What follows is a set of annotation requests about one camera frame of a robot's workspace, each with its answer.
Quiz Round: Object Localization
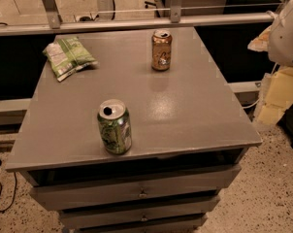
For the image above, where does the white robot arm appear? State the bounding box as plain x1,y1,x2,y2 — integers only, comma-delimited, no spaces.
268,0,293,67

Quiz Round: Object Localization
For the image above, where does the green soda can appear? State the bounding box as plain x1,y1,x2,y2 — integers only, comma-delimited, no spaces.
97,99,132,154

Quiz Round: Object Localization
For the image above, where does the orange soda can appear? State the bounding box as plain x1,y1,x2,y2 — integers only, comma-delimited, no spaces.
151,29,173,71

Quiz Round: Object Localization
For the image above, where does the grey drawer cabinet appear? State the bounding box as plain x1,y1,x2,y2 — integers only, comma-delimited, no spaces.
5,26,263,233

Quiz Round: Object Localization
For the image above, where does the green chip bag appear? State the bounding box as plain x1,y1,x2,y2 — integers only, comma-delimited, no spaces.
43,37,98,83

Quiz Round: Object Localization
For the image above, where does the middle grey drawer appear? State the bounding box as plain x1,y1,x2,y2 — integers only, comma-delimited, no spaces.
60,192,219,229

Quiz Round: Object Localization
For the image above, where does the grey drawer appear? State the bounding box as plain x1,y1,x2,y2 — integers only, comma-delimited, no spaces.
60,192,219,229
79,214,207,233
30,164,241,211

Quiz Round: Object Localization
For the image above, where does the bottom grey drawer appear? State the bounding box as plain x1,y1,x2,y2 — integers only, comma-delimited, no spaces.
79,214,207,233

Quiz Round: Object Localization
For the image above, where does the top grey drawer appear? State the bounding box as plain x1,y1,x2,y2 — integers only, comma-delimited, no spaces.
30,164,241,211

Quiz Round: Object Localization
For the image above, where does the metal rail frame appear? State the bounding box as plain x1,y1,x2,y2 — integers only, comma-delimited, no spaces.
0,0,286,35

